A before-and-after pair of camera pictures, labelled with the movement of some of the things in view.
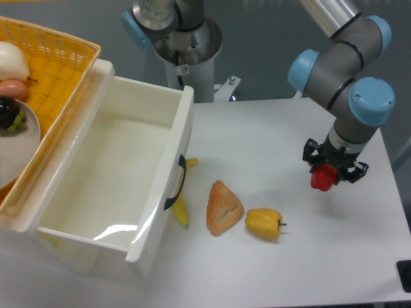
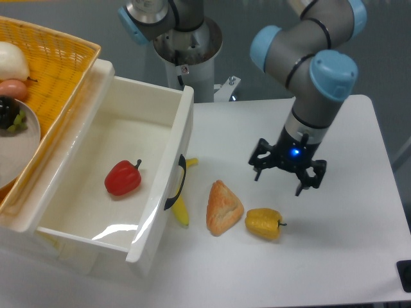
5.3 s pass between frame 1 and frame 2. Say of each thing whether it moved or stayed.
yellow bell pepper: stayed
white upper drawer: stayed
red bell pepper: moved
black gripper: moved
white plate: stayed
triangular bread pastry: stayed
